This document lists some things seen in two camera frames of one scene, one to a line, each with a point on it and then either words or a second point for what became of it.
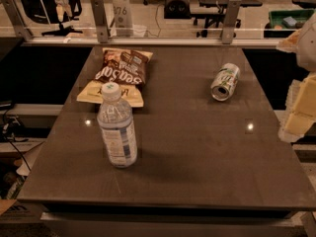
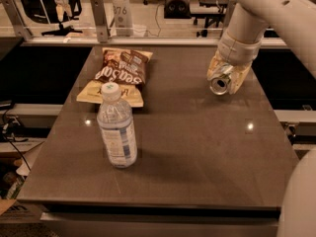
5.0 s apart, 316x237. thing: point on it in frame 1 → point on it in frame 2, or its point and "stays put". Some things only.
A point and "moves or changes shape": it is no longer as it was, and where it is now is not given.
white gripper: (308, 48) → (237, 52)
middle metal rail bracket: (101, 20) stays put
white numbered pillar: (122, 11) stays put
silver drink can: (225, 81) moves or changes shape
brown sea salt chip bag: (123, 65) stays put
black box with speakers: (177, 8) stays put
